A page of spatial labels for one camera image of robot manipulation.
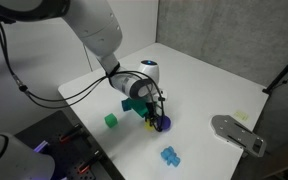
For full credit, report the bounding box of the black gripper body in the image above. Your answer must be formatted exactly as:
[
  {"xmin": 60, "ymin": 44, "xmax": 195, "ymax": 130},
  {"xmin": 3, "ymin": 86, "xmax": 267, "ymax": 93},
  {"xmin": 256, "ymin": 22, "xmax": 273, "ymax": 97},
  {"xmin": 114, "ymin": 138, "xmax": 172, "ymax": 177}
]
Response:
[{"xmin": 145, "ymin": 96, "xmax": 167, "ymax": 119}]

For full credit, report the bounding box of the green bowl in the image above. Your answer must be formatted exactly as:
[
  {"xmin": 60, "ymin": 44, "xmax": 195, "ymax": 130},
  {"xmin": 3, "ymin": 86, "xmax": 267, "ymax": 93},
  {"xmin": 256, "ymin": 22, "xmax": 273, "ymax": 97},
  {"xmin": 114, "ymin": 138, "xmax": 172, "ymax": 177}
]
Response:
[{"xmin": 131, "ymin": 98, "xmax": 150, "ymax": 118}]

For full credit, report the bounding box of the light blue cross toy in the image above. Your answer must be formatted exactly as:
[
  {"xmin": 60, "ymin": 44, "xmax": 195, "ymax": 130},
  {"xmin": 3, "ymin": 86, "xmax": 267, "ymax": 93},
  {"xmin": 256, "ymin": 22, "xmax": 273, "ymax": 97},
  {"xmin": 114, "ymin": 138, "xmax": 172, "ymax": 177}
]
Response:
[{"xmin": 160, "ymin": 145, "xmax": 182, "ymax": 168}]

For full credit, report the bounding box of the purple ball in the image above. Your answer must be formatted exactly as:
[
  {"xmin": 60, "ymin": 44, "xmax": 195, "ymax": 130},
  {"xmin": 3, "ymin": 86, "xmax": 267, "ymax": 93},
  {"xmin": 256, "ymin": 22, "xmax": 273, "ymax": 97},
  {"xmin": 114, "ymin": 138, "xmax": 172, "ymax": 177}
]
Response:
[{"xmin": 157, "ymin": 115, "xmax": 173, "ymax": 132}]

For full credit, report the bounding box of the green cube block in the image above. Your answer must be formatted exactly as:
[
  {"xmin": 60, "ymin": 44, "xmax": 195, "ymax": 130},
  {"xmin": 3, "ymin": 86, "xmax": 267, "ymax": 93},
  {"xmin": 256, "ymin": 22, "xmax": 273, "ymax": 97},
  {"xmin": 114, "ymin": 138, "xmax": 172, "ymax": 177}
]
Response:
[{"xmin": 104, "ymin": 112, "xmax": 119, "ymax": 129}]

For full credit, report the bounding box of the grey metal mounting plate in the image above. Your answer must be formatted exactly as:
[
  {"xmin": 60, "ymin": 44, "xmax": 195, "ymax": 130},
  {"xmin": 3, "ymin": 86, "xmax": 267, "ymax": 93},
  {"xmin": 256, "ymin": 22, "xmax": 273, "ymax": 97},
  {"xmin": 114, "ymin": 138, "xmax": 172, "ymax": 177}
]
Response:
[{"xmin": 210, "ymin": 114, "xmax": 268, "ymax": 159}]

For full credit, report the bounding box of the pale yellow sticky note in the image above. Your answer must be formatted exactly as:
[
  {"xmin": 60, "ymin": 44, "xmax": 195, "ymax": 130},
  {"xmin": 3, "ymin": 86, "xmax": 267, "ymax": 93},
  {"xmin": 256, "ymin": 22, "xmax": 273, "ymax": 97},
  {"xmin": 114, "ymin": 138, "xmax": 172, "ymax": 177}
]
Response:
[{"xmin": 233, "ymin": 110, "xmax": 250, "ymax": 122}]

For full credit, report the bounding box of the black perforated base board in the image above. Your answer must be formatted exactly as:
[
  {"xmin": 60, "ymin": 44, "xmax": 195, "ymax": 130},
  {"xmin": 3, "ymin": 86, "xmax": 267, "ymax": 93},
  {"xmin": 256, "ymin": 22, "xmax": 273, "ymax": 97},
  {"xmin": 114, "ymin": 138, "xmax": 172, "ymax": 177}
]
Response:
[{"xmin": 14, "ymin": 109, "xmax": 126, "ymax": 180}]

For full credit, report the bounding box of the black stand pole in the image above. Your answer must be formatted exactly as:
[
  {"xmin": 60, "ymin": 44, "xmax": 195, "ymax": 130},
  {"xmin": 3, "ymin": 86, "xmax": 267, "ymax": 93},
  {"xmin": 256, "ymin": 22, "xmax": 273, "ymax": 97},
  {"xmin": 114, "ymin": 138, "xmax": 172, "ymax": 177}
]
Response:
[{"xmin": 261, "ymin": 45, "xmax": 288, "ymax": 96}]

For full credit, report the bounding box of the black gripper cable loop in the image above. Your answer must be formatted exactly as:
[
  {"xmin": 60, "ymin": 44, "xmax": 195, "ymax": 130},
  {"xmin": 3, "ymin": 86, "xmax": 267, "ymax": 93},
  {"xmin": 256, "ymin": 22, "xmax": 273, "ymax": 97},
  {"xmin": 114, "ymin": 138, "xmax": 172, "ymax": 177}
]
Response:
[{"xmin": 108, "ymin": 68, "xmax": 167, "ymax": 132}]

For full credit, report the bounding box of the red-handled clamp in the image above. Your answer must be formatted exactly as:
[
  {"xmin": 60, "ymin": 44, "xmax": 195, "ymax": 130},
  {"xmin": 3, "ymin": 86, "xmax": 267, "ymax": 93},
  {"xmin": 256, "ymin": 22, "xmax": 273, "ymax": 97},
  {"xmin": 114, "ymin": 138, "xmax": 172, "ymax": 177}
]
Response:
[
  {"xmin": 58, "ymin": 123, "xmax": 84, "ymax": 143},
  {"xmin": 77, "ymin": 150, "xmax": 104, "ymax": 175}
]

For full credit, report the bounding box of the long black arm cable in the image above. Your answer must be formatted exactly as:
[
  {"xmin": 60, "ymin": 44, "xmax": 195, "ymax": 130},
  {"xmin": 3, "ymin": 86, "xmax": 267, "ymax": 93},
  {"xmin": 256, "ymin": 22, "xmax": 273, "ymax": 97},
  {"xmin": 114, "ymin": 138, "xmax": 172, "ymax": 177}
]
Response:
[{"xmin": 0, "ymin": 16, "xmax": 119, "ymax": 109}]

